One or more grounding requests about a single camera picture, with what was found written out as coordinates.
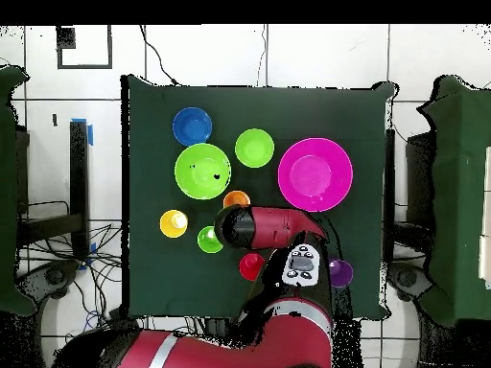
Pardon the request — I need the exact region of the red cup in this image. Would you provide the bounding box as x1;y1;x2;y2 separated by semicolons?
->
238;252;267;282

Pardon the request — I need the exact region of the white board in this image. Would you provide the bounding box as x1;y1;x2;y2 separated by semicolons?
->
478;145;491;290

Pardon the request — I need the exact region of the green-clothed side table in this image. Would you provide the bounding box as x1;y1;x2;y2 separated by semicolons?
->
0;64;37;317
417;74;491;327

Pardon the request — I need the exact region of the blue cable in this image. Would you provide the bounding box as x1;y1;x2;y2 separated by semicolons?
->
82;310;102;332

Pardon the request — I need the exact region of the green cup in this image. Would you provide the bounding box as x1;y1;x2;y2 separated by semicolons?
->
196;225;224;255

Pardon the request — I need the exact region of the black square frame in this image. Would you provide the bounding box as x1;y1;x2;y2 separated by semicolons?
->
56;24;113;71

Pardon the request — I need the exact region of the large green bowl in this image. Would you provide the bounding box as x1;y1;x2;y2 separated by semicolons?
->
174;142;232;201

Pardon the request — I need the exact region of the blue tape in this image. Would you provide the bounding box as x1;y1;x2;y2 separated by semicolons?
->
70;117;94;147

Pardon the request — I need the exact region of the purple cup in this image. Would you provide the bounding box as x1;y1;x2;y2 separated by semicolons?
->
328;257;355;289

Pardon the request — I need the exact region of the small green bowl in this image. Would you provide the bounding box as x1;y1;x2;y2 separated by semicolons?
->
234;127;276;169

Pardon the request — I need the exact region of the orange cup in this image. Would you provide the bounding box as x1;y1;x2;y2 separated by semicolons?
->
222;190;252;209

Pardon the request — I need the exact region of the yellow cup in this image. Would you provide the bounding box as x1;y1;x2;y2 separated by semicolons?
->
158;209;190;240

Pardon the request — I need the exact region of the black post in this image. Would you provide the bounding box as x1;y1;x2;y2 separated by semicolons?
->
69;120;90;258

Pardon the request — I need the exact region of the thin black cable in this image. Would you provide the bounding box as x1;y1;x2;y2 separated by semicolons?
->
138;24;181;86

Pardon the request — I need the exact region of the dark green tablecloth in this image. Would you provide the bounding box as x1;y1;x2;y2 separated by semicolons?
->
121;74;396;321

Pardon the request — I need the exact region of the blue bowl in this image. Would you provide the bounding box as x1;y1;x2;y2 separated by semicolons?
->
171;106;213;148

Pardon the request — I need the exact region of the black wheeled base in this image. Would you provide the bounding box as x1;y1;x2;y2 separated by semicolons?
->
386;262;433;302
16;259;82;304

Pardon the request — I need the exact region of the large pink bowl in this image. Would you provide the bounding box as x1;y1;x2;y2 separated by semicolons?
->
277;137;355;213

